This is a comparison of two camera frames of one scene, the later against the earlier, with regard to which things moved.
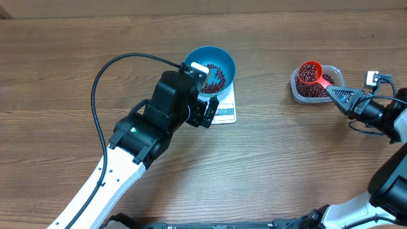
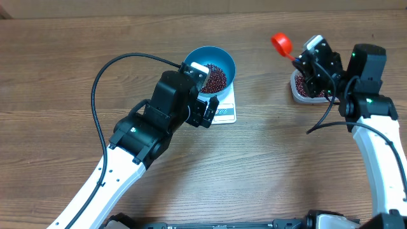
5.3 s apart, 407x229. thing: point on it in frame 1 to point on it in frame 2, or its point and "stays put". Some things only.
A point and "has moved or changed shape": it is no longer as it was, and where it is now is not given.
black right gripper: x=355 y=99 to x=311 y=86
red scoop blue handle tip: x=310 y=72 has moved or changed shape
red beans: x=312 y=90 stays put
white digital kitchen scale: x=226 y=112 stays put
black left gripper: x=199 y=111 stays put
